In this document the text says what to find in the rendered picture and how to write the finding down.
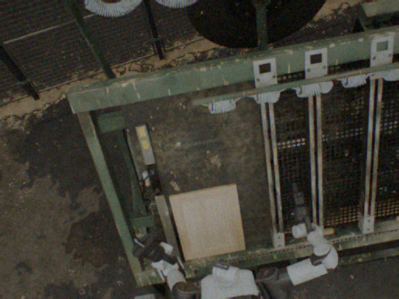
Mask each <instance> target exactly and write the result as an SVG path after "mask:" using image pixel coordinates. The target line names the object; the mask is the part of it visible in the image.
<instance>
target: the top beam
mask: <svg viewBox="0 0 399 299"><path fill-rule="evenodd" d="M387 36H394V49H393V54H396V53H399V25H396V26H391V27H384V28H380V29H377V30H368V31H364V32H361V33H352V34H349V35H345V36H338V37H332V38H326V39H322V40H316V41H310V42H306V43H303V44H293V45H290V46H287V47H278V48H274V49H267V50H264V51H258V52H251V53H248V54H244V55H236V56H231V57H228V58H219V59H216V60H209V61H205V62H200V63H193V64H190V65H183V66H176V67H174V68H170V69H161V70H157V71H153V72H145V73H141V74H138V75H130V76H126V77H118V78H115V79H109V80H103V81H99V82H95V83H86V84H83V85H80V86H71V88H69V92H67V94H66V97H67V100H68V101H69V106H70V108H71V109H72V113H73V114H77V113H80V112H84V111H94V110H97V109H104V108H107V107H114V106H119V105H123V104H129V103H136V102H140V101H142V100H152V99H156V98H159V97H168V96H171V95H175V94H182V93H188V92H194V91H198V90H204V89H210V88H214V87H218V86H227V85H231V84H233V83H243V82H247V81H250V80H255V76H254V71H253V62H254V61H262V60H264V59H268V58H276V73H277V76H279V75H285V74H289V73H293V72H301V71H305V57H304V52H307V51H312V50H319V49H323V48H326V49H327V66H332V65H337V64H344V63H347V62H353V61H360V60H363V59H367V58H371V39H377V38H381V37H387ZM384 50H387V41H380V42H377V43H376V52H378V51H384Z"/></svg>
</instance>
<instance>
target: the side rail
mask: <svg viewBox="0 0 399 299"><path fill-rule="evenodd" d="M77 117H78V119H79V123H80V125H81V127H82V129H83V134H84V135H85V137H86V141H87V144H88V148H89V150H90V152H91V156H92V158H93V160H94V165H95V167H96V168H97V173H98V175H99V177H100V181H101V184H102V188H103V189H104V193H105V196H106V198H107V200H108V205H109V206H110V208H111V214H112V215H113V217H114V221H115V224H116V225H117V229H118V232H119V236H120V238H121V239H122V245H123V246H124V248H125V253H126V255H127V256H128V260H129V264H130V265H131V269H132V272H133V273H141V272H142V271H143V256H142V257H140V258H137V257H134V256H133V255H132V248H133V247H134V245H136V243H135V242H134V239H136V234H135V232H134V230H133V228H132V225H131V221H130V217H129V214H128V210H127V208H126V205H125V200H124V199H123V197H122V191H121V189H120V188H119V183H118V180H117V176H116V174H115V171H114V167H113V165H112V162H111V158H110V156H109V154H108V149H107V147H106V144H105V140H104V137H103V135H102V133H101V130H100V126H99V124H98V123H97V115H96V112H95V111H84V112H80V113H77Z"/></svg>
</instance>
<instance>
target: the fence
mask: <svg viewBox="0 0 399 299"><path fill-rule="evenodd" d="M138 128H145V133H146V137H140V136H139V129H138ZM136 133H137V135H138V137H139V144H140V145H141V149H142V153H143V157H144V160H145V164H146V165H148V164H156V166H157V161H156V159H155V156H154V150H153V147H152V145H151V142H150V136H149V133H148V128H147V124H146V122H144V123H137V124H136ZM143 140H148V145H149V147H150V148H149V149H143V146H142V141H143ZM157 173H158V174H159V170H158V168H157ZM162 191H163V195H160V196H157V197H155V199H156V201H157V208H158V210H159V214H160V217H161V221H162V225H163V228H164V232H165V237H166V238H167V241H168V245H170V246H172V247H173V250H172V251H171V256H174V255H175V256H178V257H179V259H180V261H181V262H182V257H181V255H180V252H179V247H178V243H177V241H176V236H175V232H174V227H173V224H172V222H171V215H170V213H169V210H168V204H167V201H166V198H165V194H164V189H163V187H162Z"/></svg>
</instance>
